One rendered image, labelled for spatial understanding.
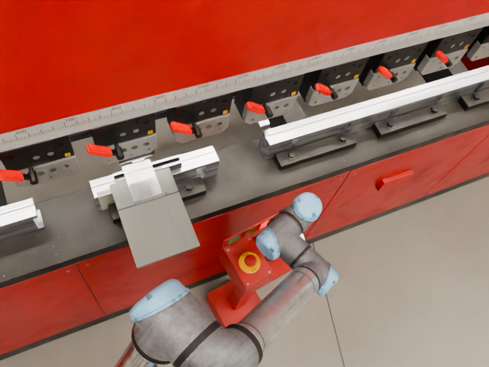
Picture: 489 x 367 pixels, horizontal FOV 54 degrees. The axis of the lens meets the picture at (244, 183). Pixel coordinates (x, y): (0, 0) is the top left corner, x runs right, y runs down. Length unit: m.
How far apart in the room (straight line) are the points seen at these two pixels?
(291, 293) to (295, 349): 1.27
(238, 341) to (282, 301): 0.17
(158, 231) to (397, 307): 1.51
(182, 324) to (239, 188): 0.74
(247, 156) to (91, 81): 0.76
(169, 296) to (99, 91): 0.44
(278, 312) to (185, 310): 0.22
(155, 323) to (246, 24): 0.62
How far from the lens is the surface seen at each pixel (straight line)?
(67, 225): 1.53
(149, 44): 0.98
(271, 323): 1.03
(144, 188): 1.41
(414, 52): 1.50
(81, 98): 1.05
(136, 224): 1.37
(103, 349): 2.31
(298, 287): 1.12
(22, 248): 1.54
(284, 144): 1.60
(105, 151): 1.16
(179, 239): 1.35
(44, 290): 1.68
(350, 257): 2.54
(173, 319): 0.93
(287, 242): 1.20
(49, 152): 1.18
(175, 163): 1.45
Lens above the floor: 2.26
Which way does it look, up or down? 62 degrees down
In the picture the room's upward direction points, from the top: 16 degrees clockwise
